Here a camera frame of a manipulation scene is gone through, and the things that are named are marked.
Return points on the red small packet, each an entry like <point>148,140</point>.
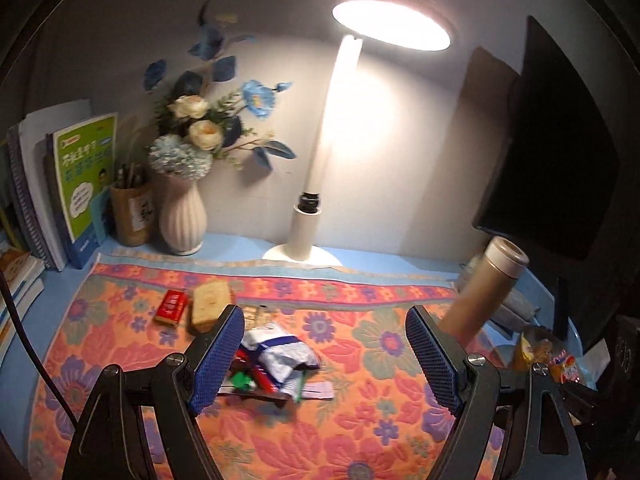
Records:
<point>172,307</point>

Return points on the small light blue booklet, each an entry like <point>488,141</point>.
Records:
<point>102,215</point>

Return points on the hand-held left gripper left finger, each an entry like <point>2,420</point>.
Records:
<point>220,360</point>

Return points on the pens bundle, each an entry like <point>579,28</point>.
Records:
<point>131,175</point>

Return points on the red stick packet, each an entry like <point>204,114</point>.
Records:
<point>252,366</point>

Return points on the white loose-leaf book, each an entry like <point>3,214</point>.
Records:
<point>37,160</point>

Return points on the floral woven table cloth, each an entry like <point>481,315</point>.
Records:
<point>350,440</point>

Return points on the blue cover paperback book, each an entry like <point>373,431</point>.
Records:
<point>15,267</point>

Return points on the clear plastic bag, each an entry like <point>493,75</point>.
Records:
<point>592,357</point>

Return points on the black monitor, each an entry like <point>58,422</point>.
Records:
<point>555,150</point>

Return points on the yellow snack packet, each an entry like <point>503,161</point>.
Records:
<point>525,352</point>

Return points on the thin yellow-green book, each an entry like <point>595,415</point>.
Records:
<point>7,225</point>

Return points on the white purple sachet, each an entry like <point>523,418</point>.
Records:
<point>319,390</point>

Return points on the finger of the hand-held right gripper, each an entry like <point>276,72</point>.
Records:
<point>582,402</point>

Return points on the small clear tan packet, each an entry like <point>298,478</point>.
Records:
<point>257,314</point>

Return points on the white ribbed vase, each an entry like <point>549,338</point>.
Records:
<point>182,215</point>

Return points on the orange red snack packet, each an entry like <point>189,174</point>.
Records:
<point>565,366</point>

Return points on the wooden pen holder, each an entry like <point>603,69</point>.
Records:
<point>131,217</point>

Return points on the white desk lamp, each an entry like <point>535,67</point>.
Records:
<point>320,150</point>

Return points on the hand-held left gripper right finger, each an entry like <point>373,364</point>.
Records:
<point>432,360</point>

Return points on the beige thermos bottle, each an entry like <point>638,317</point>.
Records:
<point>480,295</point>

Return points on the small green packet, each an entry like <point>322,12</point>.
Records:
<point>245,382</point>

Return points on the spiral bound notebook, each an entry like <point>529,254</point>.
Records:
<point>22,200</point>

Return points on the white blue snack bag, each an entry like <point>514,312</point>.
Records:
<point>280,352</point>

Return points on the tan biscuit brick pack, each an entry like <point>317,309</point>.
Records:
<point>207,305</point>

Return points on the blue and white artificial flowers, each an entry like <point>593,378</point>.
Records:
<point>195,130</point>

